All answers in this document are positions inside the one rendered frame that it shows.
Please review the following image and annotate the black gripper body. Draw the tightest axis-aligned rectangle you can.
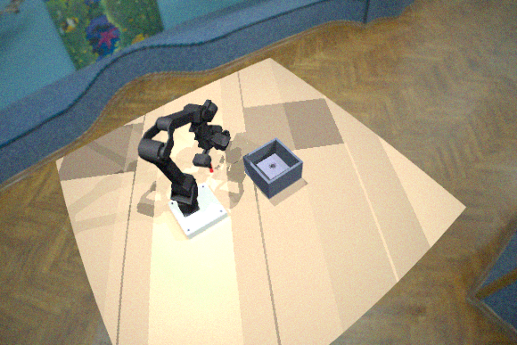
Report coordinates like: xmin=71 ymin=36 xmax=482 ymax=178
xmin=192 ymin=124 xmax=223 ymax=168

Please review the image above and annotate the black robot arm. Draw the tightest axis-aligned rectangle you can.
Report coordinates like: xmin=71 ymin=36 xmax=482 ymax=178
xmin=138 ymin=99 xmax=231 ymax=218

